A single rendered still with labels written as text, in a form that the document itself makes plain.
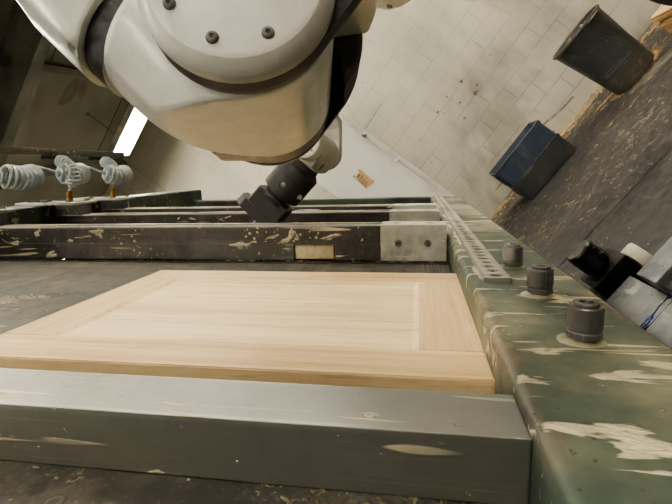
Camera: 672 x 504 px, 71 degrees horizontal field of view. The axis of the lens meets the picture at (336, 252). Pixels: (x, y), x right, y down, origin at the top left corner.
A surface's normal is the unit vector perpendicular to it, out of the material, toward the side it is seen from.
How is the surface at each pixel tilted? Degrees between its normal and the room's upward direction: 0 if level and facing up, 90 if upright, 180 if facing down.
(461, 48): 90
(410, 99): 90
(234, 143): 128
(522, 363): 53
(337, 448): 90
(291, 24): 90
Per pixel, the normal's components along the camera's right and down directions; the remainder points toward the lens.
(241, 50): 0.04, -0.10
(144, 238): -0.17, 0.18
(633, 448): -0.03, -0.99
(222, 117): 0.02, 0.99
